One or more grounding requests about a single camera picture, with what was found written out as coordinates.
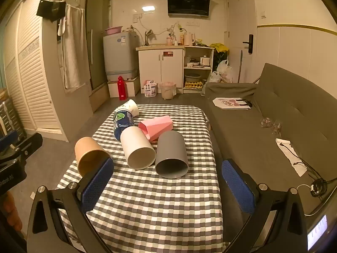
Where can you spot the metal faucet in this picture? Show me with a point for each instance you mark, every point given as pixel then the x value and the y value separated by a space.
pixel 147 35

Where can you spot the white louvered wardrobe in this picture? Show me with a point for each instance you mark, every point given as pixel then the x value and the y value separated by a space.
pixel 34 79

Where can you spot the stacked bowls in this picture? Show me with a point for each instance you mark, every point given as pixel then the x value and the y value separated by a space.
pixel 193 64

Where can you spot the pink faceted cup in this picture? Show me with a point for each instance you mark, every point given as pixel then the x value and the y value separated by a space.
pixel 158 125

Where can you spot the grey cooking pot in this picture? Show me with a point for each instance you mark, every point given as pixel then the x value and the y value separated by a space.
pixel 193 78

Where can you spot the white hanging towel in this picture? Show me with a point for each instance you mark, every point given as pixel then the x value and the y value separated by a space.
pixel 73 47

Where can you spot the white washing machine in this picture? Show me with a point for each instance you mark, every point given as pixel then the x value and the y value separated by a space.
pixel 119 55

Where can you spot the orange bottle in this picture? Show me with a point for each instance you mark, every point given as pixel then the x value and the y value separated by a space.
pixel 181 39

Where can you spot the glass shower door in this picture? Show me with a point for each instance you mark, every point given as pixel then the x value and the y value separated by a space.
pixel 98 37

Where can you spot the translucent plastic bag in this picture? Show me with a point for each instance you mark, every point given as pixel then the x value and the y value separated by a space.
pixel 212 80

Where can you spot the white washing machine base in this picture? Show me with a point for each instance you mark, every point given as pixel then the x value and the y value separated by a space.
pixel 131 87

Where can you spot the grey checkered tablecloth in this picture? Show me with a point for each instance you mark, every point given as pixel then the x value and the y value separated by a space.
pixel 158 205

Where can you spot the trash bin with pink bag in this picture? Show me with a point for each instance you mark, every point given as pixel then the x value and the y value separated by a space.
pixel 167 91

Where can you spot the person's left hand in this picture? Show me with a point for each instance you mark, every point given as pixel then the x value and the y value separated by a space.
pixel 12 210

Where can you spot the white tote bag pink print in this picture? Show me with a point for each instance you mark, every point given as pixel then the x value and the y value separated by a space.
pixel 231 103

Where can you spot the broom stick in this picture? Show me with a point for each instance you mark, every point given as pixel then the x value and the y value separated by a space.
pixel 240 66

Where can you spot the red bottle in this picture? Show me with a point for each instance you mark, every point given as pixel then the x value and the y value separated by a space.
pixel 121 88

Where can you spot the white device with display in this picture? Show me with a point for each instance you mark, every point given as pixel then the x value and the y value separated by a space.
pixel 317 232

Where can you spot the pink basin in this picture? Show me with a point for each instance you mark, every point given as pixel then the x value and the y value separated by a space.
pixel 113 30

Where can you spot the egg tray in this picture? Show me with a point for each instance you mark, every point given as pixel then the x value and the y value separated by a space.
pixel 193 85

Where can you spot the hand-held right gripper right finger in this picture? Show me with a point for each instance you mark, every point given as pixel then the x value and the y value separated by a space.
pixel 237 189

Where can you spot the grey plastic cup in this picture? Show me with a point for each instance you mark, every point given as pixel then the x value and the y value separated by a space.
pixel 171 150

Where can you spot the wall outlet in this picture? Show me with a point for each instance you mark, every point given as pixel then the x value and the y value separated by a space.
pixel 137 18

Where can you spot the crumpled clear plastic wrap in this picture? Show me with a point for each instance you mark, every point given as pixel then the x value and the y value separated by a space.
pixel 271 124

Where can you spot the blue printed cup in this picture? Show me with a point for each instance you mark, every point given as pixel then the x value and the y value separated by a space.
pixel 122 120

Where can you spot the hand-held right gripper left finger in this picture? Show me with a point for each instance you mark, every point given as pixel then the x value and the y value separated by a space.
pixel 97 185

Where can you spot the grey fabric sofa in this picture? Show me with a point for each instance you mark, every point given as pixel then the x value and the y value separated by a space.
pixel 250 142

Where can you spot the brown paper cup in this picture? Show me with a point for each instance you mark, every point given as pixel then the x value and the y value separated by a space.
pixel 87 152

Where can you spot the white cloth pouch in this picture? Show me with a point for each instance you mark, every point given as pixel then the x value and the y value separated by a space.
pixel 291 155

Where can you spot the white dispenser bottle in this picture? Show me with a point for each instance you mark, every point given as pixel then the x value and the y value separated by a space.
pixel 169 40

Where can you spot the small white paper cup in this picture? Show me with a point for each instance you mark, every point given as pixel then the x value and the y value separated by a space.
pixel 133 106

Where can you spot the white kitchen cabinet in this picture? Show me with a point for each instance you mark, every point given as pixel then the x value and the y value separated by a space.
pixel 160 68

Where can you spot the white plastic bag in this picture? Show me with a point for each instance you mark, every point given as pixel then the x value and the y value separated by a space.
pixel 224 71

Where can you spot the white door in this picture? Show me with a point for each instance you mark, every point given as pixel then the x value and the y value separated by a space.
pixel 241 18

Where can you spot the yellow bag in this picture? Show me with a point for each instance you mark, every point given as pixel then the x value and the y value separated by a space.
pixel 219 47

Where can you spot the small white hanging cloth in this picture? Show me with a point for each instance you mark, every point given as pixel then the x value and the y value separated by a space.
pixel 62 26

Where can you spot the white plastic cup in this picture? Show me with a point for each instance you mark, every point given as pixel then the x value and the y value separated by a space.
pixel 137 150

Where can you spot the pink kettle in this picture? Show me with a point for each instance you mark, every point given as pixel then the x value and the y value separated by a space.
pixel 188 39

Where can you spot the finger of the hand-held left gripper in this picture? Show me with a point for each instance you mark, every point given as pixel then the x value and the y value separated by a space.
pixel 7 140
pixel 30 142

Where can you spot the wall switch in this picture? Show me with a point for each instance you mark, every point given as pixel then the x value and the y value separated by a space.
pixel 263 15

